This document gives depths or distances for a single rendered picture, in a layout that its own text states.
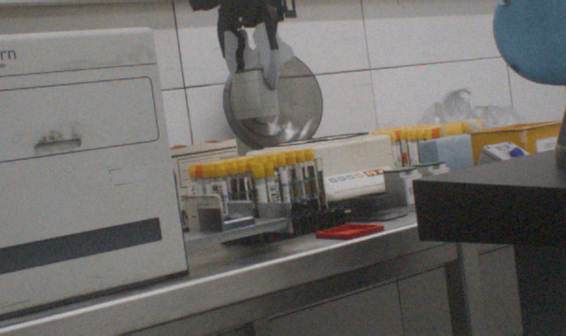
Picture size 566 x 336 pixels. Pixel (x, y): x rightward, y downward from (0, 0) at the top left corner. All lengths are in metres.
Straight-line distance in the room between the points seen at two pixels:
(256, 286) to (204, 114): 0.81
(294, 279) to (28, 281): 0.33
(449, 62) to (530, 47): 1.39
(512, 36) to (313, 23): 1.12
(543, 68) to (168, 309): 0.48
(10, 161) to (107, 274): 0.17
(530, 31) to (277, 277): 0.42
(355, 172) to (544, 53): 0.71
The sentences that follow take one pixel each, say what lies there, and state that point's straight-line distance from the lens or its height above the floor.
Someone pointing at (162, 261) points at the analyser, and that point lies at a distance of 1.02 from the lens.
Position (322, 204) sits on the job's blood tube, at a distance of 1.32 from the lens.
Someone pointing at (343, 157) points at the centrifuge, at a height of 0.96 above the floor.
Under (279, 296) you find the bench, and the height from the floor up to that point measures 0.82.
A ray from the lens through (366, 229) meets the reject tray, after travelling 1.17.
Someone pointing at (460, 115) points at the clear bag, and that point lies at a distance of 2.06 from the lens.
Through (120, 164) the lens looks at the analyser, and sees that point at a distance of 1.00.
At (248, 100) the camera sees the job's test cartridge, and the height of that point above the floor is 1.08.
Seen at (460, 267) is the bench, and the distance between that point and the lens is 1.33.
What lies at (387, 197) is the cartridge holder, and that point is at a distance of 1.31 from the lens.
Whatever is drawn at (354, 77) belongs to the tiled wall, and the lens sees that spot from 2.07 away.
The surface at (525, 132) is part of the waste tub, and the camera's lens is 1.54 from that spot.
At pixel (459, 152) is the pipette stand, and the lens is 1.51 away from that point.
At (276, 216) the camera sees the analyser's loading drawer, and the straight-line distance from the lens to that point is 1.16.
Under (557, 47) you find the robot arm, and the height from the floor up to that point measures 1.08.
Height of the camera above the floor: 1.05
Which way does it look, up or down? 3 degrees down
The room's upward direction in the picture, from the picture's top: 8 degrees counter-clockwise
